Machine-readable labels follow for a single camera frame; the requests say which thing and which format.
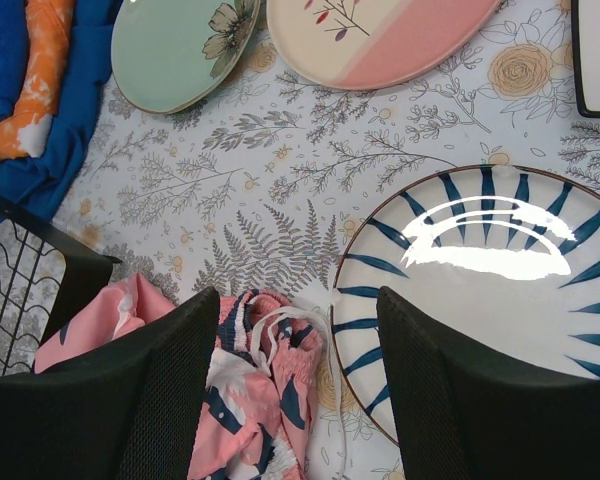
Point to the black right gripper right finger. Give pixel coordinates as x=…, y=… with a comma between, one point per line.
x=463, y=410

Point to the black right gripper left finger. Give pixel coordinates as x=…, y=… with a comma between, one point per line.
x=126, y=410

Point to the blue striped white plate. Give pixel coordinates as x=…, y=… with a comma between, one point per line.
x=509, y=256

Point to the mint green flower plate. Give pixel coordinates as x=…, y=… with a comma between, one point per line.
x=167, y=55

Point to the cream and pink plate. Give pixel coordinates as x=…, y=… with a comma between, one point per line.
x=365, y=45

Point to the white square black-rimmed plate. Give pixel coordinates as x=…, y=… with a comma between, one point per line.
x=585, y=25

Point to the pink navy patterned shorts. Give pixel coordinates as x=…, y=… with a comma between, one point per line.
x=261, y=395

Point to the floral table mat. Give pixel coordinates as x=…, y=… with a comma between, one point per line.
x=266, y=182

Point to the blue and orange cloth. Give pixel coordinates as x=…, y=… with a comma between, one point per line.
x=54, y=62

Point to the black wire dish rack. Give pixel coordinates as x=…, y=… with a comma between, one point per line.
x=46, y=278

